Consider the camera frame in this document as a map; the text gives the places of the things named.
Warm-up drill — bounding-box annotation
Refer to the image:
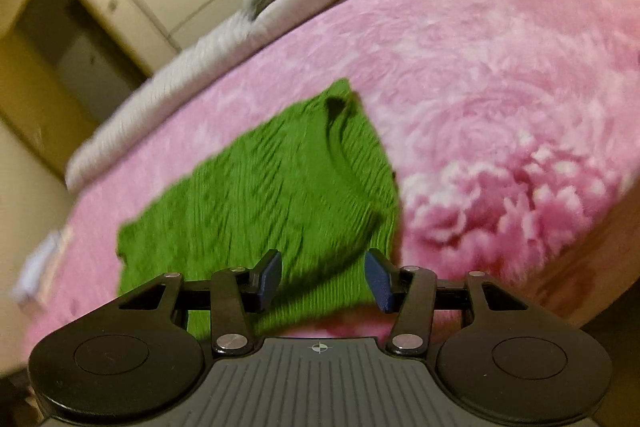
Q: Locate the light blue folded garment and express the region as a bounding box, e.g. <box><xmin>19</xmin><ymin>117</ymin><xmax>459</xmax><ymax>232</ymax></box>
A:
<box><xmin>11</xmin><ymin>230</ymin><xmax>70</xmax><ymax>309</ymax></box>

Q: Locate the wooden room door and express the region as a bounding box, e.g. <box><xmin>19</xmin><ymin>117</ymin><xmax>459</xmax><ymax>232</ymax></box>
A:
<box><xmin>1</xmin><ymin>32</ymin><xmax>98</xmax><ymax>178</ymax></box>

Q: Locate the pink floral bed blanket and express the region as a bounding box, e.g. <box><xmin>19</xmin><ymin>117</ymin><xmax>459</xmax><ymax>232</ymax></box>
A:
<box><xmin>24</xmin><ymin>0</ymin><xmax>639</xmax><ymax>350</ymax></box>

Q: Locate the green knitted sweater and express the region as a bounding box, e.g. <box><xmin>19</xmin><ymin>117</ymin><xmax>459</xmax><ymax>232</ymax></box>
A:
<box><xmin>116</xmin><ymin>79</ymin><xmax>399</xmax><ymax>334</ymax></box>

